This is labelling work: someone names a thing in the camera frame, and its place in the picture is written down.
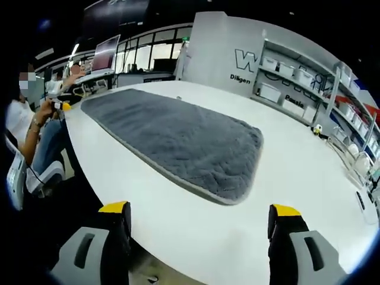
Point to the grey towel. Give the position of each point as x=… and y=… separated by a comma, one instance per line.
x=178, y=139

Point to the person's left hand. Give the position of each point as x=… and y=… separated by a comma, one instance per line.
x=44, y=111

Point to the person's legs in jeans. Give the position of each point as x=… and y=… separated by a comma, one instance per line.
x=49, y=145

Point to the white monitor desk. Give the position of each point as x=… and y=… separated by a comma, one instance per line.
x=95, y=77

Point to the person's white shirt torso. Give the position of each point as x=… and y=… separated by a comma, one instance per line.
x=17, y=118

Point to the large monitor on stand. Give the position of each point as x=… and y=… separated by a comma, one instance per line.
x=105, y=53

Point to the dark grey counter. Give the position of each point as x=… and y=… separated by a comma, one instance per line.
x=130, y=80

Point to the dark hanging ceiling screen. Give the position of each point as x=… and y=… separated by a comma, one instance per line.
x=115, y=12

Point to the glass window partition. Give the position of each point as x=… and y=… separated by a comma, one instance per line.
x=160, y=50

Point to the hanging white coat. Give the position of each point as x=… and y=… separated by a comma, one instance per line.
x=181, y=65

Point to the spare hand-held gripper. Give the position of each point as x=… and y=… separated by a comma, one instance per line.
x=319, y=128

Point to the tall grey metal rack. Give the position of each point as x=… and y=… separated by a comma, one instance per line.
x=334, y=89

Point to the storage shelf with white bins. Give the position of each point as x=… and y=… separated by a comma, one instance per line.
x=271, y=63

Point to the grey metal shelf rack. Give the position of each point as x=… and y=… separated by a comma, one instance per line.
x=297, y=53

